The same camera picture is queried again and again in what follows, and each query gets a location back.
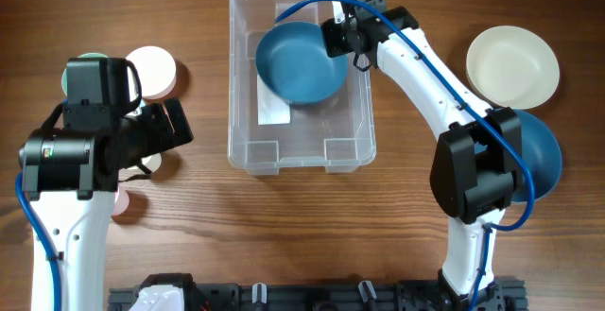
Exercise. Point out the cream large bowl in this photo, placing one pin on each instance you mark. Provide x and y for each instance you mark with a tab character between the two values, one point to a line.
512	67

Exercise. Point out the pale green cup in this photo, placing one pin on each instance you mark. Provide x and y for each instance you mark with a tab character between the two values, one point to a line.
152	162

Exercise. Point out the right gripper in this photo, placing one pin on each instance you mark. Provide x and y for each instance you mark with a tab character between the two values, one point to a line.
355	40

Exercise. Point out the pink cup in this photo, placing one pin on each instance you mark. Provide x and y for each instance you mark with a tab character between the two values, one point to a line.
121	201

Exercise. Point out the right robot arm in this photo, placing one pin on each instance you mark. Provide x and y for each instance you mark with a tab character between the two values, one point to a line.
477	167

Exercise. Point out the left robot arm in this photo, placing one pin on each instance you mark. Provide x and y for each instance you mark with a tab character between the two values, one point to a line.
70	173

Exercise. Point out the clear plastic storage container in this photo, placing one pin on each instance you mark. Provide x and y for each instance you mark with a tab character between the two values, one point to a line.
337	134

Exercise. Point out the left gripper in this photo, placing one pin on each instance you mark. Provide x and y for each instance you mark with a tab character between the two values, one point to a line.
177	122

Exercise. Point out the pink white small bowl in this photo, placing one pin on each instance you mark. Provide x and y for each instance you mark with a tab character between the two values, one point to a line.
157	70

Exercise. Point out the dark blue bowl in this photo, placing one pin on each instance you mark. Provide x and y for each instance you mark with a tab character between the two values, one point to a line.
541	152
292	61

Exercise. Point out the mint green small bowl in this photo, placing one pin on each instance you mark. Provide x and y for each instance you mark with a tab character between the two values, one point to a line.
86	55

